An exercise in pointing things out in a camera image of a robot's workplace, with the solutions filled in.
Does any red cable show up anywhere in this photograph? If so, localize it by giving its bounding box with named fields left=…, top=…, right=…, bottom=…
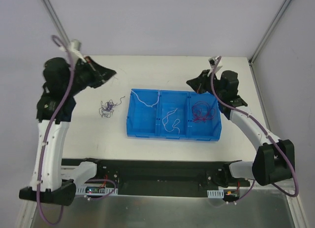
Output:
left=191, top=99, right=217, bottom=124

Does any white cable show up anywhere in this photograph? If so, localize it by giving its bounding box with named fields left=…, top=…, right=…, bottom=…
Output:
left=161, top=108, right=182, bottom=135
left=130, top=89, right=162, bottom=108

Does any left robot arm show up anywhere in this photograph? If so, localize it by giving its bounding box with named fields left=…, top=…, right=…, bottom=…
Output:
left=19, top=56, right=116, bottom=206

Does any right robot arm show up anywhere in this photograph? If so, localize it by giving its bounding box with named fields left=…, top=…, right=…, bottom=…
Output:
left=186, top=70, right=298, bottom=188

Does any blue three-compartment bin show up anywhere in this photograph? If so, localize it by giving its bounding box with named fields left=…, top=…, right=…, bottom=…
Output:
left=126, top=89, right=222, bottom=142

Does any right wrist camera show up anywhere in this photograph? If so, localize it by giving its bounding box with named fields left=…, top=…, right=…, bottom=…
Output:
left=208, top=56, right=222, bottom=73

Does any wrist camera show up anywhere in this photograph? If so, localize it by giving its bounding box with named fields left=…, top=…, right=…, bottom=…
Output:
left=208, top=56, right=222, bottom=73
left=67, top=39, right=86, bottom=63

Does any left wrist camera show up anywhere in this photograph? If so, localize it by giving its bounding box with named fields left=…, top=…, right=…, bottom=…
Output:
left=67, top=39, right=86, bottom=63

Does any left aluminium corner post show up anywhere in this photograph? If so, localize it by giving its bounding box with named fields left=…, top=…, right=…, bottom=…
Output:
left=41, top=0, right=72, bottom=46

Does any aluminium corner post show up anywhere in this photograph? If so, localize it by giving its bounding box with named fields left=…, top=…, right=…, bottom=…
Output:
left=41, top=0, right=72, bottom=46
left=249, top=0, right=293, bottom=66

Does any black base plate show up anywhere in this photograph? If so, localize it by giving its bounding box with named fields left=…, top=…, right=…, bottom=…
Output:
left=76, top=159, right=252, bottom=196

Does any right white cable duct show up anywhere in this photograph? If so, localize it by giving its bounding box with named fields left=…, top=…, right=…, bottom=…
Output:
left=207, top=189, right=224, bottom=199

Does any white cable duct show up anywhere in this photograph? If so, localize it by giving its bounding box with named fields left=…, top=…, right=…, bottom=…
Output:
left=76, top=186, right=118, bottom=196
left=207, top=189, right=224, bottom=199

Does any left white cable duct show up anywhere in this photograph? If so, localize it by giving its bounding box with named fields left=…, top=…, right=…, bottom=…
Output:
left=76, top=186, right=118, bottom=196

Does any right aluminium corner post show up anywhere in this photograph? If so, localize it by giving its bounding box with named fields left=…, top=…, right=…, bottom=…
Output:
left=249, top=0, right=293, bottom=66

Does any aluminium frame rail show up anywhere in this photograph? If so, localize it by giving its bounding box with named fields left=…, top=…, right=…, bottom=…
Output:
left=253, top=179, right=295, bottom=193

